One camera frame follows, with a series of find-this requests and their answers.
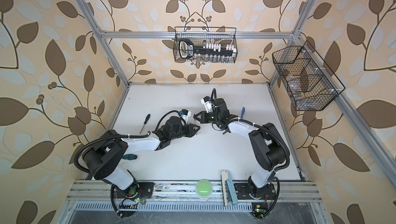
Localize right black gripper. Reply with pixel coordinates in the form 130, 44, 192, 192
194, 111, 221, 124

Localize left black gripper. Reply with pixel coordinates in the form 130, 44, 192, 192
170, 122, 202, 141

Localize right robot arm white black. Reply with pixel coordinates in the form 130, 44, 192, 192
194, 89, 290, 199

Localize black wire basket right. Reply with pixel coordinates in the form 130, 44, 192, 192
272, 41, 345, 111

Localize blue pen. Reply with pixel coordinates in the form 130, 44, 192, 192
240, 107, 245, 119

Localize black bit set case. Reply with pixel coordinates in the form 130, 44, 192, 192
176, 38, 238, 59

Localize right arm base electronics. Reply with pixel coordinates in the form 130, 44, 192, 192
234, 181, 281, 219

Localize aluminium frame rails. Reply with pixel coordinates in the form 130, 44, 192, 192
84, 0, 396, 224

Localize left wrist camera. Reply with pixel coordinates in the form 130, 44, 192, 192
179, 109, 191, 123

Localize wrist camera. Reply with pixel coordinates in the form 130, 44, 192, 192
201, 96, 214, 113
179, 109, 191, 123

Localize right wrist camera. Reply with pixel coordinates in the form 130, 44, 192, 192
201, 96, 214, 113

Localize grey teal tool holder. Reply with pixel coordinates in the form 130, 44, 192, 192
221, 170, 239, 207

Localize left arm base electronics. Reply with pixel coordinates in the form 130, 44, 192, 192
110, 180, 155, 218

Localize green handled screwdriver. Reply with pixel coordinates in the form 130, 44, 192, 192
123, 154, 138, 161

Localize black handled screwdriver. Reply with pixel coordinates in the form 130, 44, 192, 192
139, 114, 151, 134

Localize black wire basket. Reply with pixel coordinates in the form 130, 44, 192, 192
173, 26, 238, 64
272, 41, 345, 111

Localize black wire basket back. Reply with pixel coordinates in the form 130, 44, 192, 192
173, 26, 238, 64

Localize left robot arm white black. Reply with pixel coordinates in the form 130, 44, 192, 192
73, 109, 201, 191

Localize green round button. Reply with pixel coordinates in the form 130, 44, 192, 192
195, 179, 212, 199

